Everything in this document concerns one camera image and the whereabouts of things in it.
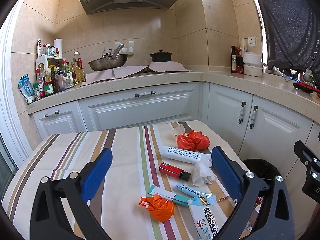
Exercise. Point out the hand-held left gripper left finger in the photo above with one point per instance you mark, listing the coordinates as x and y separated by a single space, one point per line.
97 172

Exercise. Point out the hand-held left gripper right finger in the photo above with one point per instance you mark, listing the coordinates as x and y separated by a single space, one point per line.
226 175

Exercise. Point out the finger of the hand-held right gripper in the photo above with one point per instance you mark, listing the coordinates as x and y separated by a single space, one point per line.
308 155
313 182

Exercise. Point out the white tissue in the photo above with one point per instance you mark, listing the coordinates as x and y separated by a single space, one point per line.
202 173

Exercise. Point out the black trash bin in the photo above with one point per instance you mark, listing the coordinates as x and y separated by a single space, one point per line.
260 168

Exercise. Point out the light blue sachet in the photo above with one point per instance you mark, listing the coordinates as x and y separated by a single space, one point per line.
190 191

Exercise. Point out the red plastic bag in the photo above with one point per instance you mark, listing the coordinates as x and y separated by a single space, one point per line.
192 141

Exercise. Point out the teal white slim box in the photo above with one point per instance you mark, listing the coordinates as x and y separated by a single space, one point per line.
165 194

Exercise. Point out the orange plastic bag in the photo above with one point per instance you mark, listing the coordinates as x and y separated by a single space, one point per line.
160 210

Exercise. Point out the striped tablecloth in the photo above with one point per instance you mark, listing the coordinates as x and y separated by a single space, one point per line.
62 150

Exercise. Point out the long white box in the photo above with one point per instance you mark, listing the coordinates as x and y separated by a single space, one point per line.
185 153

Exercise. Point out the small red bottle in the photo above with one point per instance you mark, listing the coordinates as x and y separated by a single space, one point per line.
170 168

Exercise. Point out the clear orange printed wrapper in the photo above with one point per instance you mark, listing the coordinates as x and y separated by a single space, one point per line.
178 130

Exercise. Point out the red black tool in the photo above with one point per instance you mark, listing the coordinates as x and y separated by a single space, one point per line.
306 88

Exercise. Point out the white kitchen cabinet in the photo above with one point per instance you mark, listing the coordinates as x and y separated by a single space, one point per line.
140 111

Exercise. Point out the green printed packet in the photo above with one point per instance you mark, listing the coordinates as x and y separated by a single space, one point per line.
310 76

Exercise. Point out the crumpled dark white cloth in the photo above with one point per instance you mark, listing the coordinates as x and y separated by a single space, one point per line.
277 69

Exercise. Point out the pale stove cover cloth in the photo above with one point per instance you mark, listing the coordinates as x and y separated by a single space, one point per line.
170 67
100 76

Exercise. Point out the group of condiment bottles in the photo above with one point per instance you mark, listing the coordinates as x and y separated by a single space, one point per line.
53 81

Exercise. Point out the white lidded container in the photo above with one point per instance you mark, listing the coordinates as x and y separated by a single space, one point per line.
253 70
252 58

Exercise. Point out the steel wok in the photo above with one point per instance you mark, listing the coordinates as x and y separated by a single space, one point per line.
107 64

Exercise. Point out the blue white seasoning packet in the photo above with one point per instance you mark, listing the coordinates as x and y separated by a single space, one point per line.
26 90

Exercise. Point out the red food package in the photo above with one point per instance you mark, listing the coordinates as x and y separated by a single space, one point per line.
240 65

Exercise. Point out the dark glass bottle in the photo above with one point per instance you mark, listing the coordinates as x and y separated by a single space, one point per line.
233 61

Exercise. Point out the steel kettle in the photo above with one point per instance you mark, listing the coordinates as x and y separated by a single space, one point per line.
107 53

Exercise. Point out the white spice rack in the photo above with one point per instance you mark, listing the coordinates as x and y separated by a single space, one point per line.
50 59

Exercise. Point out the white plastic bag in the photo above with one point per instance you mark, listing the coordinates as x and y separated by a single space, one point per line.
243 45

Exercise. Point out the black clay pot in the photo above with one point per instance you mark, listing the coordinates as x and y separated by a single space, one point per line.
160 57

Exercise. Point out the paper towel roll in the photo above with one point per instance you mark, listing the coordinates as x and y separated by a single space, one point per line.
58 46

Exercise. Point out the dark curtain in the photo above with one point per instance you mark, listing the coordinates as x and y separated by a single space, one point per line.
290 17

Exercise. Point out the white wall outlet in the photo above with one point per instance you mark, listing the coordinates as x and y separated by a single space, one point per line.
251 41

